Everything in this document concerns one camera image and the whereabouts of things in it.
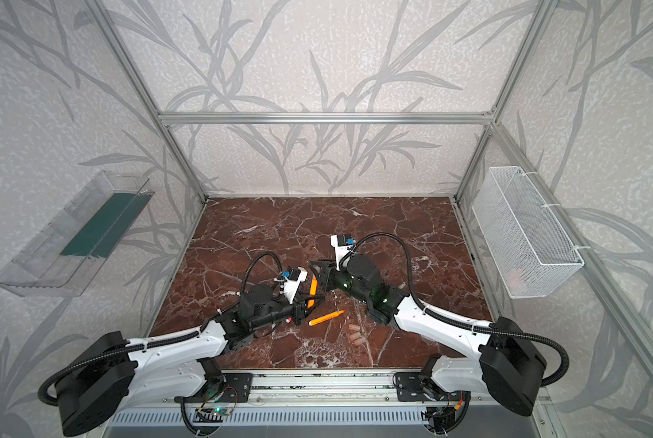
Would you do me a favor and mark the orange highlighter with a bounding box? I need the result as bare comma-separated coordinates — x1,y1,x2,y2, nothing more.
308,310,345,327
308,276,318,308

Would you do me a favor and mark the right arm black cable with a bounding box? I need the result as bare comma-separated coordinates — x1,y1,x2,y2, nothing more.
339,232,571,388

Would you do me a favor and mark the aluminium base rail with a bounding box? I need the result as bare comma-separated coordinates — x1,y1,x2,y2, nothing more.
88,368,552,409

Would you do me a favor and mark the aluminium frame crossbar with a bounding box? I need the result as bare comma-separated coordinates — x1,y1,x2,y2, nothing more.
159,111,492,125

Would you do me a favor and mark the small green circuit board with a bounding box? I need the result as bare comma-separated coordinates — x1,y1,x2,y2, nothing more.
194,406,233,423

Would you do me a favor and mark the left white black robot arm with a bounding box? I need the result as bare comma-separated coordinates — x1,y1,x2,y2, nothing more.
38,284,325,437

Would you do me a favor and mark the clear plastic wall tray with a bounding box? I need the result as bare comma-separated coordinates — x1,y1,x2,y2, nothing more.
0,171,155,297

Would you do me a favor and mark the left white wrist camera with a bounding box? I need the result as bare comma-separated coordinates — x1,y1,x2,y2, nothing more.
275,268,308,304

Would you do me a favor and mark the translucent pen cap lowest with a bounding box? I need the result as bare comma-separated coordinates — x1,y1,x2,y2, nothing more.
349,333,367,345

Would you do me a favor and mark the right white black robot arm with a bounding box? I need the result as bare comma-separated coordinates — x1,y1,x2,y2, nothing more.
310,255,547,416

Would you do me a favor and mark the white wire mesh basket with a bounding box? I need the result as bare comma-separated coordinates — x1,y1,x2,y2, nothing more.
472,166,585,299

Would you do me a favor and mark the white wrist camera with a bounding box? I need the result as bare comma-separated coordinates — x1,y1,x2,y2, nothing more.
275,268,308,304
330,234,356,271

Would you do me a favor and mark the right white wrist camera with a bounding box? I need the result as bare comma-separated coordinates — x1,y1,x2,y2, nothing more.
330,234,356,271

